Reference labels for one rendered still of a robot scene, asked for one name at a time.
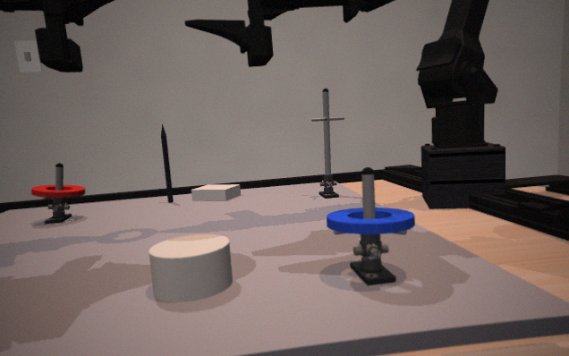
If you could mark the blue ring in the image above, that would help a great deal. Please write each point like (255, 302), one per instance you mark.
(391, 220)

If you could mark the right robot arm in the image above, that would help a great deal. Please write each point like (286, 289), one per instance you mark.
(450, 67)

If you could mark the grey post with black foot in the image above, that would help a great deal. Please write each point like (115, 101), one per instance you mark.
(369, 269)

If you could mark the grey post with crossbar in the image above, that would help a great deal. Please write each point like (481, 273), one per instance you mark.
(328, 180)

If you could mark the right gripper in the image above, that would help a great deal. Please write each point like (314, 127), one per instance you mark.
(259, 39)

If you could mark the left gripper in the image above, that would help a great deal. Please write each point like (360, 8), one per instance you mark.
(53, 48)

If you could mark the red ring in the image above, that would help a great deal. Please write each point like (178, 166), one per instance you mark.
(45, 191)

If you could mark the grey cylinder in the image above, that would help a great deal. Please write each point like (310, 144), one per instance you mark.
(190, 268)

